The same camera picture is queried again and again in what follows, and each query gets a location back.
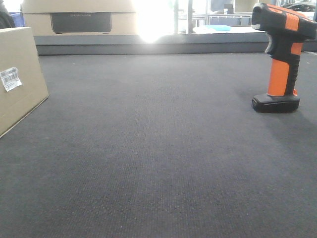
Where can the dark grey table mat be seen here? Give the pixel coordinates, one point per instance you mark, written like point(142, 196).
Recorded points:
point(161, 146)

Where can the brown cardboard package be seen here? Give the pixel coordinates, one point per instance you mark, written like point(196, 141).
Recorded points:
point(22, 84)

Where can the blue tray in background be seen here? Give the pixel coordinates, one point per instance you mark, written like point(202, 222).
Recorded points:
point(219, 28)

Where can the large printed cardboard box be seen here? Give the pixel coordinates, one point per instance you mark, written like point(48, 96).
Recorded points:
point(80, 17)

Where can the orange black barcode scanner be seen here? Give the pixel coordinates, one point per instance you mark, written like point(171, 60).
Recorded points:
point(287, 31)

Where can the white barcode label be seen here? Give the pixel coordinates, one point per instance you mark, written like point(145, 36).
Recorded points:
point(10, 78)

